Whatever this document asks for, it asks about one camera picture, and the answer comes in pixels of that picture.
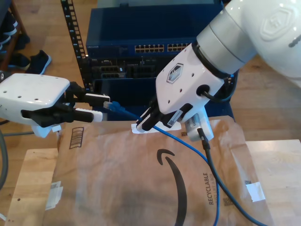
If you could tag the black rack drawer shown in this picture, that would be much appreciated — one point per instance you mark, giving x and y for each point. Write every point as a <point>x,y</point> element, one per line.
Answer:
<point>131,91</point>

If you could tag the blue box under rack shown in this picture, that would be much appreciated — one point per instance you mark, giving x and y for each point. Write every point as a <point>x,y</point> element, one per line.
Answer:
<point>117,117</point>

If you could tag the black shoe white sole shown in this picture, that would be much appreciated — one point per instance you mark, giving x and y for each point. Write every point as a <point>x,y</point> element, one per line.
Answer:
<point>37,63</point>
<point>9,23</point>
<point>20,61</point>
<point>4,38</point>

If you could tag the black rack server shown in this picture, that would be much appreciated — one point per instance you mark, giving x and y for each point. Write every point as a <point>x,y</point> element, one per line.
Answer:
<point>105,68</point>

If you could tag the brown paper mailer bag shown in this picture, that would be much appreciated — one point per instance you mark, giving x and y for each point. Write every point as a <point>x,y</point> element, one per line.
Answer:
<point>105,176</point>

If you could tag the wooden shoe shelf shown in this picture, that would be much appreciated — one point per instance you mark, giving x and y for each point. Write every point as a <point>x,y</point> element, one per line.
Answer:
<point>18,17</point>

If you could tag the white shipping label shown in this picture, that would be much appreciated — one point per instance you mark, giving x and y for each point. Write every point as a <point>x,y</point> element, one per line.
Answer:
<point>55,195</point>

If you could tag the short white tape piece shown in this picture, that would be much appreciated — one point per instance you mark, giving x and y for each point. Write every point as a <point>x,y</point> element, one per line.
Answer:
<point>255,191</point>

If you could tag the white paper scrap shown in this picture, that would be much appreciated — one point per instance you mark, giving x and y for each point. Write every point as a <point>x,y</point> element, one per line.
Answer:
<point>2,216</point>

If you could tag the black server rack frame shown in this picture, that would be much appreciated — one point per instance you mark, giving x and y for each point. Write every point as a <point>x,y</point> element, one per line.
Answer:
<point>73,30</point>

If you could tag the blue network switch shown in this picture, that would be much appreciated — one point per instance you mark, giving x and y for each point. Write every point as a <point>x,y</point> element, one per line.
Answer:
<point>141,26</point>

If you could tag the grey device atop switch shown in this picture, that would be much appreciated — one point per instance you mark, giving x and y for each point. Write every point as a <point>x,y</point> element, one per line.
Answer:
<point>164,2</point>

